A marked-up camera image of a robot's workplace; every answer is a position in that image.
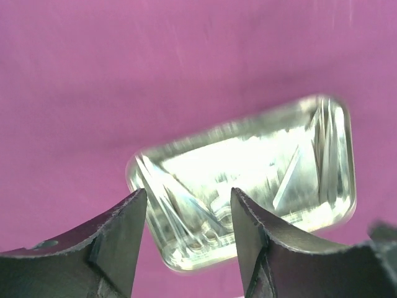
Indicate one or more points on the purple surgical cloth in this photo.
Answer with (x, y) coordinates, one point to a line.
(84, 84)

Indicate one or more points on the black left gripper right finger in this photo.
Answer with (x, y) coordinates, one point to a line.
(277, 259)

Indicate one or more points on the stainless steel instrument tray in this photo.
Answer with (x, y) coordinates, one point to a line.
(279, 174)

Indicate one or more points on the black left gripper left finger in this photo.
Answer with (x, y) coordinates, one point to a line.
(95, 259)

